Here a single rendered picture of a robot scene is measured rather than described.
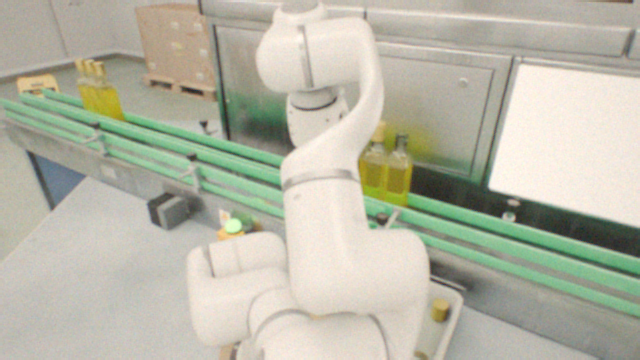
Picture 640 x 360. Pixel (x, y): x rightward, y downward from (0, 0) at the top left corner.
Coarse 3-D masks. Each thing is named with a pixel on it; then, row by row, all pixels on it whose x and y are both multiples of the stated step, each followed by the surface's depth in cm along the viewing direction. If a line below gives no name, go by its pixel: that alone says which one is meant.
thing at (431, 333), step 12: (432, 288) 93; (444, 288) 91; (432, 300) 94; (456, 300) 89; (456, 312) 85; (432, 324) 91; (444, 324) 91; (420, 336) 88; (432, 336) 88; (444, 336) 80; (420, 348) 86; (432, 348) 86; (444, 348) 78
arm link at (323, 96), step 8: (320, 88) 55; (328, 88) 56; (336, 88) 56; (296, 96) 57; (304, 96) 56; (312, 96) 56; (320, 96) 56; (328, 96) 57; (336, 96) 57; (296, 104) 58; (304, 104) 57; (312, 104) 57; (320, 104) 57
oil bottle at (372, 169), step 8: (368, 152) 97; (376, 152) 97; (384, 152) 97; (368, 160) 97; (376, 160) 96; (384, 160) 97; (368, 168) 98; (376, 168) 97; (368, 176) 100; (376, 176) 98; (360, 184) 102; (368, 184) 101; (376, 184) 99; (368, 192) 102; (376, 192) 100
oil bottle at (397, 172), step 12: (396, 156) 95; (408, 156) 95; (384, 168) 97; (396, 168) 95; (408, 168) 96; (384, 180) 98; (396, 180) 96; (408, 180) 99; (384, 192) 100; (396, 192) 98; (408, 192) 101; (396, 204) 99
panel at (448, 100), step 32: (384, 64) 101; (416, 64) 97; (448, 64) 93; (480, 64) 89; (512, 64) 86; (544, 64) 82; (576, 64) 80; (608, 64) 79; (352, 96) 110; (384, 96) 105; (416, 96) 100; (448, 96) 96; (480, 96) 92; (416, 128) 104; (448, 128) 100; (480, 128) 96; (416, 160) 108; (448, 160) 103; (480, 160) 98; (512, 192) 98
